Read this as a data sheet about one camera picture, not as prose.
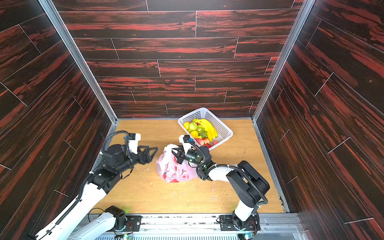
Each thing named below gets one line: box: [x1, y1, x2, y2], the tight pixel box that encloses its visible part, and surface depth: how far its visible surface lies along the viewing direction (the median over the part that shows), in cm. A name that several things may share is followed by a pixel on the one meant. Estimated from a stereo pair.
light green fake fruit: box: [188, 122, 198, 132], surface depth 105 cm
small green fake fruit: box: [196, 125, 205, 134], surface depth 107 cm
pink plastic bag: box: [156, 144, 198, 183], surface depth 80 cm
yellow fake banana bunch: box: [196, 118, 218, 142], surface depth 109 cm
